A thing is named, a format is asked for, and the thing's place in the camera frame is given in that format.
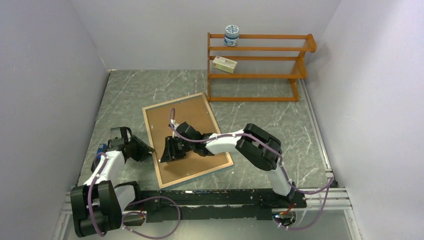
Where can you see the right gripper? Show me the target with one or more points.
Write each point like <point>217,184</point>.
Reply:
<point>170,152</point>

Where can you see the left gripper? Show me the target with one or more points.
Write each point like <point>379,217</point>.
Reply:
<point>143,148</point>

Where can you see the blue wooden picture frame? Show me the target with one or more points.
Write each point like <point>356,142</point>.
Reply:
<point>175,130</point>

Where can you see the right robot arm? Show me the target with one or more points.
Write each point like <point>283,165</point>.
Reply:
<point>259,147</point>

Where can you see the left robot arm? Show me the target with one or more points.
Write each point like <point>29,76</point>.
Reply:
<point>98,204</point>

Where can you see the blue stapler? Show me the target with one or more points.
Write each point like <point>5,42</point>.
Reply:
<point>102,148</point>

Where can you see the small white green box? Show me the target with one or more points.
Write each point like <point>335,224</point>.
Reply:
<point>224,64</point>

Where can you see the orange wooden shelf rack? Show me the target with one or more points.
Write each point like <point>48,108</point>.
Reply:
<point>260,56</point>

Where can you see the blue white ceramic jar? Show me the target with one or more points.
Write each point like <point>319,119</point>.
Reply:
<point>231,35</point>

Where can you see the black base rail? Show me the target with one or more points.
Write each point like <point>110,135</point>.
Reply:
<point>258,203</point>

